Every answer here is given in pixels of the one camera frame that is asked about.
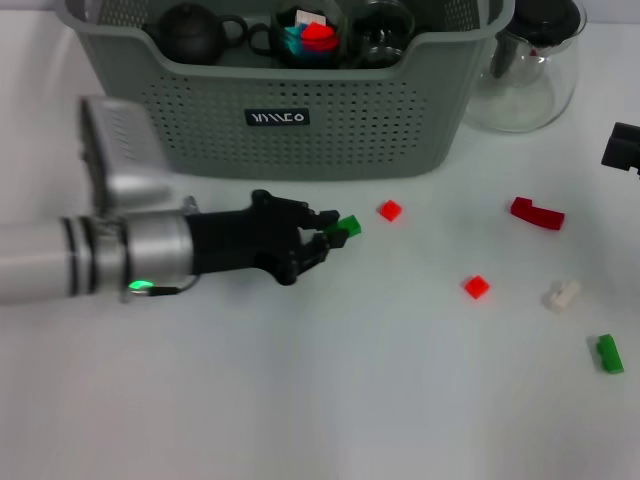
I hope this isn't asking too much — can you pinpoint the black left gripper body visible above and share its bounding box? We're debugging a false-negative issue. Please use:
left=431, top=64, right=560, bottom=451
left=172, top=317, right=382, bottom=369
left=186, top=189, right=302, bottom=288

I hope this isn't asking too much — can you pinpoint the green rectangular toy brick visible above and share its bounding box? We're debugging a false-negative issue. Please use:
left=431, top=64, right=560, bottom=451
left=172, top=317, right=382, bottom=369
left=323, top=214, right=362, bottom=239

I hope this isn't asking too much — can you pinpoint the small red square brick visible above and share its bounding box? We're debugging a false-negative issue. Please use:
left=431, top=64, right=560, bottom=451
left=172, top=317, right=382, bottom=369
left=378, top=199, right=405, bottom=222
left=463, top=274, right=491, bottom=300

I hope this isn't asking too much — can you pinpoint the dark red long brick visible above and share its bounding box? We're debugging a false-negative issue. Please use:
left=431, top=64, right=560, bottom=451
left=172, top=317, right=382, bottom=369
left=509, top=196, right=566, bottom=231

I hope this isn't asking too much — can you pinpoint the white notched toy brick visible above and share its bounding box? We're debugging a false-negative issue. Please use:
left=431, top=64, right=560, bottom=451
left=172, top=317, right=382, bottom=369
left=542, top=279, right=583, bottom=314

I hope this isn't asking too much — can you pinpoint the glass teacup black holder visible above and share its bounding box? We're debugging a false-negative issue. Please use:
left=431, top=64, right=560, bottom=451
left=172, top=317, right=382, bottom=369
left=357, top=44, right=407, bottom=70
left=248, top=0, right=349, bottom=70
left=347, top=0, right=417, bottom=56

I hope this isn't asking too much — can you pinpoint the teal square toy brick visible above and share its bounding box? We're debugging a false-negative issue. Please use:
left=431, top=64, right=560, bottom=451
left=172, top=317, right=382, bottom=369
left=283, top=27, right=305, bottom=55

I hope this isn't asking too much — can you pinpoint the red sloped toy brick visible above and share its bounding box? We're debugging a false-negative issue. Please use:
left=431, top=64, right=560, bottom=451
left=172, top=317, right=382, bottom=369
left=302, top=20, right=337, bottom=46

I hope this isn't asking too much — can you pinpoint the white rectangular studded brick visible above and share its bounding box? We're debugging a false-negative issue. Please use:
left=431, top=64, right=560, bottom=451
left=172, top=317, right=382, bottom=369
left=293, top=8, right=327, bottom=27

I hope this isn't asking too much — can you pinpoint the green notched toy brick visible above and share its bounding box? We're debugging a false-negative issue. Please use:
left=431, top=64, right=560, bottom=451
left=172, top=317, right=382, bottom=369
left=595, top=333, right=625, bottom=375

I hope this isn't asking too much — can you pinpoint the grey-green perforated storage bin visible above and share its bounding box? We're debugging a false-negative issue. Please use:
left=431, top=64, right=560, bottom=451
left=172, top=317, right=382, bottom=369
left=53, top=0, right=516, bottom=181

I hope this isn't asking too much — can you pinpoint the round glass pitcher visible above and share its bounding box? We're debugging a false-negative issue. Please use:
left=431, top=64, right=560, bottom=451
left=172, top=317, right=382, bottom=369
left=462, top=0, right=589, bottom=134

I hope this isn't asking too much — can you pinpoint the black pitcher lid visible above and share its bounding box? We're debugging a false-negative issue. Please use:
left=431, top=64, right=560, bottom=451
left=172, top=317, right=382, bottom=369
left=509, top=0, right=587, bottom=49

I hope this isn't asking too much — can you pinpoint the dark clay teapot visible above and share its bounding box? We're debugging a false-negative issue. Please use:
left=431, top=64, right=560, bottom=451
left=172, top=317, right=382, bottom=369
left=143, top=3, right=249, bottom=65

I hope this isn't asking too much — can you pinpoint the thin left gripper cable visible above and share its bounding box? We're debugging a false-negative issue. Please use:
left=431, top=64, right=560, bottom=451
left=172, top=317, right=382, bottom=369
left=149, top=274, right=202, bottom=297

